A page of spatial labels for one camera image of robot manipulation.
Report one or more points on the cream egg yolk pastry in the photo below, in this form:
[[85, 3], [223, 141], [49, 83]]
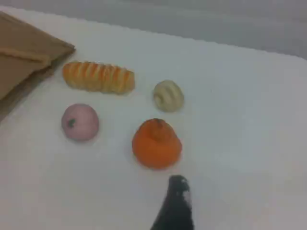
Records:
[[169, 95]]

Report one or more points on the long striped bread roll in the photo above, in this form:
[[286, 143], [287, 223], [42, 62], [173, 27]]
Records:
[[98, 77]]

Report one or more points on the orange toy fruit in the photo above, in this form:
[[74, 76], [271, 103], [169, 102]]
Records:
[[156, 148]]

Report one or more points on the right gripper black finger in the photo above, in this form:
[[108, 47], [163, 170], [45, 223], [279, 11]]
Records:
[[176, 208]]

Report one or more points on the pink peach bun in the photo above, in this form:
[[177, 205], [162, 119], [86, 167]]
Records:
[[80, 123]]

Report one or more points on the brown jute tote bag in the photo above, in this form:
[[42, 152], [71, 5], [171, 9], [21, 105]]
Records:
[[21, 60]]

